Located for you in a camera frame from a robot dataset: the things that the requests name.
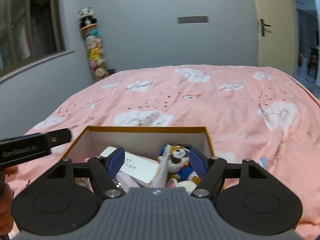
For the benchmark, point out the orange cardboard storage box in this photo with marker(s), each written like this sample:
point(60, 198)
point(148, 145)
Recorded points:
point(143, 141)

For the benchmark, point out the white glasses box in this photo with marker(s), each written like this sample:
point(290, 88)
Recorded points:
point(140, 168)

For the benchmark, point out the person left hand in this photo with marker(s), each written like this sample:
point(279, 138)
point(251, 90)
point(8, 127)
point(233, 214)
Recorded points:
point(7, 221)

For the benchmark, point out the window with frame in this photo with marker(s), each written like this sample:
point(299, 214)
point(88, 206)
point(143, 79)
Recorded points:
point(31, 34)

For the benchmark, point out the cream door with handle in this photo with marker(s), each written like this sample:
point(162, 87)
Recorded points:
point(278, 34)

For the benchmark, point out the pink patterned bed quilt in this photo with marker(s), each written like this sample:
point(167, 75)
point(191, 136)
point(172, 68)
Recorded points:
point(249, 112)

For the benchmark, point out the pink phone case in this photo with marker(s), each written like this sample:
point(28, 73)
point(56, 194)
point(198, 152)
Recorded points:
point(132, 180)

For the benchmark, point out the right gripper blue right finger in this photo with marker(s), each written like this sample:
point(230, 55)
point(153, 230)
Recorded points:
point(210, 171)

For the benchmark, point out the grey wall switch panel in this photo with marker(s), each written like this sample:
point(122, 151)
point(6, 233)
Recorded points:
point(192, 19)

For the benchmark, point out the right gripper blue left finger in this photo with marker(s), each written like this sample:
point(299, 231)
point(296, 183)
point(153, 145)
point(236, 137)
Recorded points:
point(103, 170)

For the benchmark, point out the white crochet bunny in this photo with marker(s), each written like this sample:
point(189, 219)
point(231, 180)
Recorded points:
point(188, 185)

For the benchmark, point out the brown white plush dog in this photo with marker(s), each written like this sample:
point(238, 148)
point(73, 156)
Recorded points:
point(179, 167)

